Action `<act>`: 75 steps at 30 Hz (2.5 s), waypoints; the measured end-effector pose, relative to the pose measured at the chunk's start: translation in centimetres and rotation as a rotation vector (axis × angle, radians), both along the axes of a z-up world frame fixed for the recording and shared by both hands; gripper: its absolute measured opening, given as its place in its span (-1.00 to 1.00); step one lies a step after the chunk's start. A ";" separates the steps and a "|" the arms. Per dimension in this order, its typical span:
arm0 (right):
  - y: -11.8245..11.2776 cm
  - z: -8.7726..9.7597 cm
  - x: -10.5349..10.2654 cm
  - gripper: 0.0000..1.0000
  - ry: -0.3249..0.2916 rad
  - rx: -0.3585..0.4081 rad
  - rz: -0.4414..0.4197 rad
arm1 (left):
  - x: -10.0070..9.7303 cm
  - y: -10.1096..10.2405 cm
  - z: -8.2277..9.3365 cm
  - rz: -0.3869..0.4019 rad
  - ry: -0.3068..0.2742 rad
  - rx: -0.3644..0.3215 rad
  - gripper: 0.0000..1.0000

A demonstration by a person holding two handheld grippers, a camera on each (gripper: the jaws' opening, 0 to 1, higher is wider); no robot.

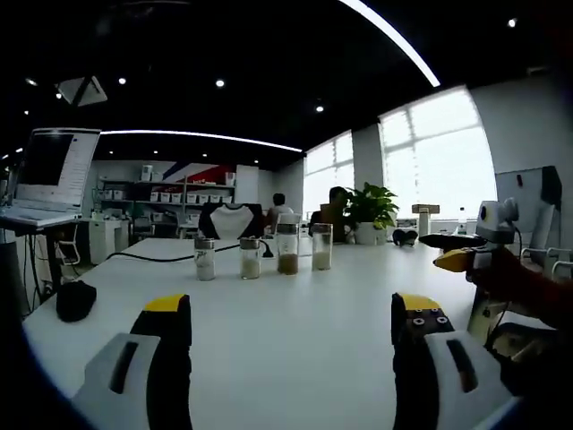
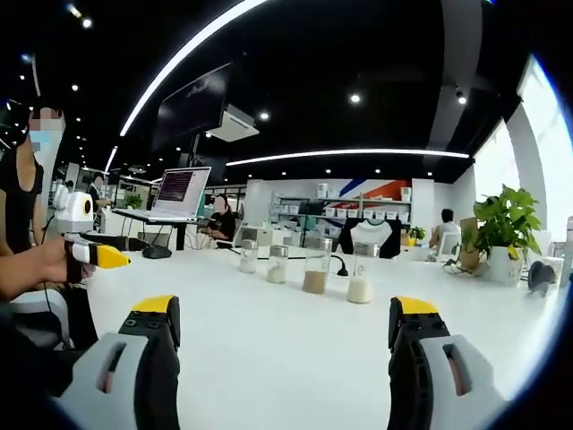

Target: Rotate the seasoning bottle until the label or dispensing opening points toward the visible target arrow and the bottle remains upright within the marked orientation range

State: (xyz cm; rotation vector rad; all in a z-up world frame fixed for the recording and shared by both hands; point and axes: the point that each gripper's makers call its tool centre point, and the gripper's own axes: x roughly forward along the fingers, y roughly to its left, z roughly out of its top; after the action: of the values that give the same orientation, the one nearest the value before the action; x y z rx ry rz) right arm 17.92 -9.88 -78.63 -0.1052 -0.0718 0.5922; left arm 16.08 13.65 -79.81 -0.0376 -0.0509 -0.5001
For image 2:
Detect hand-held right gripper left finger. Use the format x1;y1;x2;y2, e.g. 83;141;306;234
53;294;183;430

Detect black oval desk device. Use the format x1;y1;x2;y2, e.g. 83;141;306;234
141;245;174;261

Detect white chair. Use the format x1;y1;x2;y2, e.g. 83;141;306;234
0;288;75;351

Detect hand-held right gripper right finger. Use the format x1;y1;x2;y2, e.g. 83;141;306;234
387;295;509;430

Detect black rounded desk object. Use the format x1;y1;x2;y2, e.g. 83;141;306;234
526;260;557;297

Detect white ceiling air conditioner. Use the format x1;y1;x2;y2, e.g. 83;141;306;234
204;104;261;144

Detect black gooseneck stand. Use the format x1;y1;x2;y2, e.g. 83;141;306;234
329;253;351;279

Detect hanging black monitor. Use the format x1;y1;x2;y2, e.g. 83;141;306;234
150;61;235;154

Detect black and white shirt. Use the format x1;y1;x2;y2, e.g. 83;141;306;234
336;218;405;261

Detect tall seasoning bottle brown powder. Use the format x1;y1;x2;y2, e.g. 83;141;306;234
302;236;334;296

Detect large potted green plant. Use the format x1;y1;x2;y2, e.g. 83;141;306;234
473;184;545;287

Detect person's torso in black shirt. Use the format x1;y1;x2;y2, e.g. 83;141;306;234
0;107;66;257

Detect wide seasoning bottle white powder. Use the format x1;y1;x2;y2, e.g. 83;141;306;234
346;241;381;305

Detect person's left hand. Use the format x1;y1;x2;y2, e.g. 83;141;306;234
38;238;98;284

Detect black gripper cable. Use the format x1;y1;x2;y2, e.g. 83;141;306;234
40;213;60;310

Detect brown paper bag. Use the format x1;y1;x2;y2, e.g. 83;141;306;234
458;216;481;271

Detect black laptop stand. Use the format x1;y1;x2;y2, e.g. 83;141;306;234
111;208;208;252

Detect open white laptop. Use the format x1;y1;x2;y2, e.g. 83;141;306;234
111;166;213;224

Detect storage shelf with white boxes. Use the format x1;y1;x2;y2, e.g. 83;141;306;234
269;181;414;245

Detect small seasoning bottle white contents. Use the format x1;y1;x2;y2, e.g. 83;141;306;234
238;238;261;275
266;244;288;285

